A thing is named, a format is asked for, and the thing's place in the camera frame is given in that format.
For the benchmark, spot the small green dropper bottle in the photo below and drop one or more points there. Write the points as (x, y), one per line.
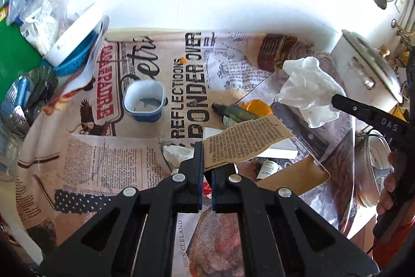
(236, 114)

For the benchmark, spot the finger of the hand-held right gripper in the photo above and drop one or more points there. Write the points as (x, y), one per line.
(356, 106)

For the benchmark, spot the person's right hand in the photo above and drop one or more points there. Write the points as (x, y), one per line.
(388, 186)

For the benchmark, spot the blue and white plastic cup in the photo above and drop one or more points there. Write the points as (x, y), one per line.
(144, 101)

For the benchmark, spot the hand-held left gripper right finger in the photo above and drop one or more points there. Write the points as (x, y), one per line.
(219, 189)

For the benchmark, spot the small crumpled white tissue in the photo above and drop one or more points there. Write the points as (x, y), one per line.
(176, 153)

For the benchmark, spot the brown newspaper-print paper scrap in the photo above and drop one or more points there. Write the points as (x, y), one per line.
(246, 140)

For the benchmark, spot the person's right forearm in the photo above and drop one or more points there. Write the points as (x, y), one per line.
(402, 225)

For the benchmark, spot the white rice cooker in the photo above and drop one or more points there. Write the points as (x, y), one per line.
(360, 69)

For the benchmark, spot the blue colander with white plate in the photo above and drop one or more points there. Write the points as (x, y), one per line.
(74, 46)

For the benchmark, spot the clear plastic bags pile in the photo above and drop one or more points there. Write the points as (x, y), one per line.
(32, 14)

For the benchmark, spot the metal strainer basket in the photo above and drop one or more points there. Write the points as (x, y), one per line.
(22, 108)

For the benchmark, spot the orange peel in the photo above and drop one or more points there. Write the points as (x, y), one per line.
(257, 107)

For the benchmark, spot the aluminium steamer basket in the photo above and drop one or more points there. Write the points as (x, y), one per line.
(373, 166)

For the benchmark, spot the newspaper-print tablecloth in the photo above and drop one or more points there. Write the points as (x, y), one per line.
(107, 150)

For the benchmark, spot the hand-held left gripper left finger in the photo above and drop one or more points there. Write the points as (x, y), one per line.
(198, 166)

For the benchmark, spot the small white-label bottle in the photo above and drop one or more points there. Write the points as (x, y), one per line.
(267, 168)

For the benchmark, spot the green box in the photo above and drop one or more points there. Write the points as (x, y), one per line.
(16, 56)

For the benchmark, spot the brown cardboard piece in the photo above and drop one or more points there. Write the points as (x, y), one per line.
(291, 176)

